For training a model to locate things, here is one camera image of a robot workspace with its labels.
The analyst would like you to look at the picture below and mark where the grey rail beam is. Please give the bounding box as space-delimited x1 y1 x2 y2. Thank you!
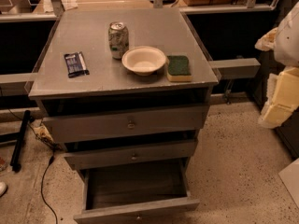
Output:
0 73 37 96
209 58 260 79

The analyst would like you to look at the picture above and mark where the grey bottom drawer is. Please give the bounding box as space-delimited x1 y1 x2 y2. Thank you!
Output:
74 159 199 224

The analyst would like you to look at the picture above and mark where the white shoe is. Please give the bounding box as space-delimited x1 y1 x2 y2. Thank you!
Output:
0 182 7 197

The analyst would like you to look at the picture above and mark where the black pole on floor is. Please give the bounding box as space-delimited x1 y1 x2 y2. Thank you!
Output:
10 110 31 173

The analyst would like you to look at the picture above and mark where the black floor cable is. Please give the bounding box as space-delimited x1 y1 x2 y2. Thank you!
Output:
6 107 60 224

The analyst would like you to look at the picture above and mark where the grey rail beam left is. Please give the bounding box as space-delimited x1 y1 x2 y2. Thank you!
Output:
0 73 37 96

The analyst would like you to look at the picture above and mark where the dark blue snack packet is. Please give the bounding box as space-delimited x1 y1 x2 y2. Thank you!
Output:
64 51 90 78

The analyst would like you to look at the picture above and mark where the grey drawer cabinet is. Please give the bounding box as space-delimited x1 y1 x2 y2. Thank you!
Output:
27 7 220 224

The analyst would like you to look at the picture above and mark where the crushed green soda can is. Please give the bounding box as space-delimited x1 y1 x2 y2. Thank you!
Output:
108 21 129 60

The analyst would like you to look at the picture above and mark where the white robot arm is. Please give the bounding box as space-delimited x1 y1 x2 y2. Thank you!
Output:
255 2 299 129

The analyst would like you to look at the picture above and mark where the white board corner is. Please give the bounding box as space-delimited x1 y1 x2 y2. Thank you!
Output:
278 159 299 208

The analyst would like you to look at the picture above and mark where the grey rail beam right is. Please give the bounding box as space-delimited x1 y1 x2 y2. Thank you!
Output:
209 58 260 79

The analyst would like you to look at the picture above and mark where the grey top drawer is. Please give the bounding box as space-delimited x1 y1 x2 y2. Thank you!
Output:
43 105 208 143

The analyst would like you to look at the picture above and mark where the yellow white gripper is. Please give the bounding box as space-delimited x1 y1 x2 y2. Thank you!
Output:
258 66 299 129

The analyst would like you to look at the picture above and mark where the grey middle drawer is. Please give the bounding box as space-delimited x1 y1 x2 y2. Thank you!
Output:
64 139 197 170

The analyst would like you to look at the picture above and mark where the green yellow sponge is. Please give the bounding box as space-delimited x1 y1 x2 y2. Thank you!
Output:
166 56 192 82

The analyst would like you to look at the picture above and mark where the grey drawer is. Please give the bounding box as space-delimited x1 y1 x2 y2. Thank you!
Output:
64 139 197 170
43 105 208 143
74 159 199 224

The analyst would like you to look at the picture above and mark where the white power strip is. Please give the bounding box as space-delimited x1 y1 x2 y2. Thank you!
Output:
34 125 53 143

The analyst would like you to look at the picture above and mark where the white paper on counter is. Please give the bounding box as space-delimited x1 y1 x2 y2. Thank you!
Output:
62 0 78 10

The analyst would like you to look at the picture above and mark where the white paper bowl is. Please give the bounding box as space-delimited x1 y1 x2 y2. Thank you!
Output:
121 46 167 76

